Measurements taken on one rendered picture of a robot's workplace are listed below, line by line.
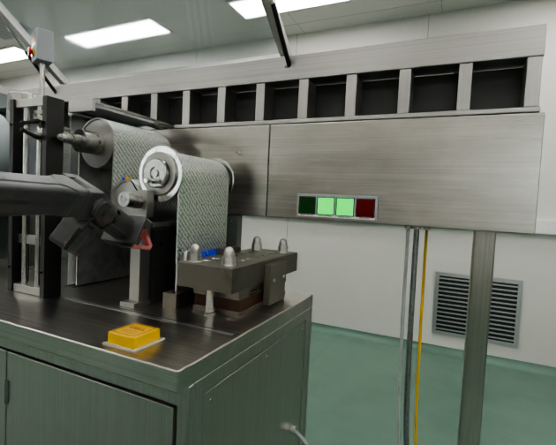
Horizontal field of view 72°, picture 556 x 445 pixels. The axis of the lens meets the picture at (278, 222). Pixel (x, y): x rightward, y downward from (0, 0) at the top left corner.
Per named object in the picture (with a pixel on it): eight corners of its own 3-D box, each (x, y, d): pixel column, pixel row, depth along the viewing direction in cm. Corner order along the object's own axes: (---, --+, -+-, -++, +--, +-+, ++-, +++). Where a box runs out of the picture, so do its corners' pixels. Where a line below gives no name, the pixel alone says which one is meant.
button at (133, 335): (107, 343, 75) (107, 331, 74) (134, 333, 81) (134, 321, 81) (133, 350, 72) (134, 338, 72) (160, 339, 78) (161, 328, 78)
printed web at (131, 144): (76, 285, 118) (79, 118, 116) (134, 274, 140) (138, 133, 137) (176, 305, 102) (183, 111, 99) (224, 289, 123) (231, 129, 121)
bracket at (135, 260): (117, 305, 100) (121, 188, 99) (137, 301, 106) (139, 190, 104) (132, 309, 98) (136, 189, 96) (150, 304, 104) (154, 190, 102)
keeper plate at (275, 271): (262, 304, 105) (264, 264, 104) (278, 297, 114) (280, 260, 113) (270, 305, 104) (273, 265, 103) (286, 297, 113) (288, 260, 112)
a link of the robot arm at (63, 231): (105, 199, 69) (67, 174, 70) (62, 252, 66) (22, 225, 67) (125, 218, 81) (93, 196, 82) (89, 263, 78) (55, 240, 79)
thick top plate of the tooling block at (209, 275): (176, 285, 96) (177, 260, 96) (253, 265, 132) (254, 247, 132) (231, 294, 89) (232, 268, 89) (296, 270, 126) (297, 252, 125)
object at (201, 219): (175, 263, 102) (177, 192, 101) (224, 253, 123) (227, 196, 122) (176, 263, 101) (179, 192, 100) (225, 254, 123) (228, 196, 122)
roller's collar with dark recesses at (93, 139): (70, 152, 109) (71, 129, 109) (88, 154, 115) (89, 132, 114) (86, 151, 106) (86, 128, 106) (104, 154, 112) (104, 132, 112)
